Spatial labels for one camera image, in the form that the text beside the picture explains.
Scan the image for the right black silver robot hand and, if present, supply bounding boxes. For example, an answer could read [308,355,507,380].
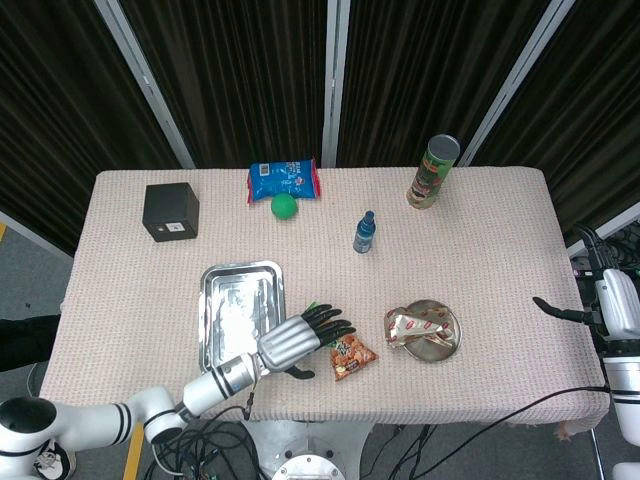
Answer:
[532,222,640,341]

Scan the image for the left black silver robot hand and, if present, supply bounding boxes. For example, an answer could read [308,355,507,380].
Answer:
[257,303,357,380]

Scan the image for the green orange snack bag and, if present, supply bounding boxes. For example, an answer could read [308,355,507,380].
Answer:
[305,299,380,382]

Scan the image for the gold red snack packet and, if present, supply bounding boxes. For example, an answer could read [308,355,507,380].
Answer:
[383,304,457,349]

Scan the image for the black electronics case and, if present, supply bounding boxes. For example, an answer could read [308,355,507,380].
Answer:
[574,267,609,304]

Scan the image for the rectangular steel tray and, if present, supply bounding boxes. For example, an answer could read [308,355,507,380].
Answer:
[198,258,287,374]

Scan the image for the blue spray bottle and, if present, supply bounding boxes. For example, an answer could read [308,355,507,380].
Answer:
[352,210,377,255]

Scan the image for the green ball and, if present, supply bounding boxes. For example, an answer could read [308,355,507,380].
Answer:
[270,193,299,221]

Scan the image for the round steel plate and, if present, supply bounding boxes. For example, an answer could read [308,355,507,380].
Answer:
[399,298,464,362]

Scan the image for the blue red snack bag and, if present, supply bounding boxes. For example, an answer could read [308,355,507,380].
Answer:
[245,157,322,205]

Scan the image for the pink woven tablecloth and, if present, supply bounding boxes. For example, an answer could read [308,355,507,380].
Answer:
[38,167,611,431]

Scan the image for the black cube box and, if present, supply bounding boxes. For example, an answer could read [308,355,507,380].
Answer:
[142,182,201,243]

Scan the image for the dark pleated curtain panel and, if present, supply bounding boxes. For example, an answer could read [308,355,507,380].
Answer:
[119,0,331,169]
[337,0,554,169]
[0,0,182,256]
[472,0,640,247]

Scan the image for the green chips can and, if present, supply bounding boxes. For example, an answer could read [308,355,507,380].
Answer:
[405,133,462,211]

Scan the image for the black cloth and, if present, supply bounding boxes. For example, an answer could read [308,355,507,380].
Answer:
[0,314,61,372]

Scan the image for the tangled black background cables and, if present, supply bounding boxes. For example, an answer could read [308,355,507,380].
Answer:
[607,224,640,271]

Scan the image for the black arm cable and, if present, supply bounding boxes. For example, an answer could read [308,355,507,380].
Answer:
[199,387,257,432]

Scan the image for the low aluminium frame rail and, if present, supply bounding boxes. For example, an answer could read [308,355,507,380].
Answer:
[0,209,75,261]
[567,202,640,259]

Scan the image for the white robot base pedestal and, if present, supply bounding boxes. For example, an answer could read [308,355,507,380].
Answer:
[239,419,376,480]

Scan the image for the black cable bundle on floor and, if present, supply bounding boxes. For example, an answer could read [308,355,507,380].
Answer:
[144,417,266,480]

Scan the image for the aluminium screen post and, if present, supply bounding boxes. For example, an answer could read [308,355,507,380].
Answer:
[457,0,581,168]
[94,0,196,170]
[321,0,351,169]

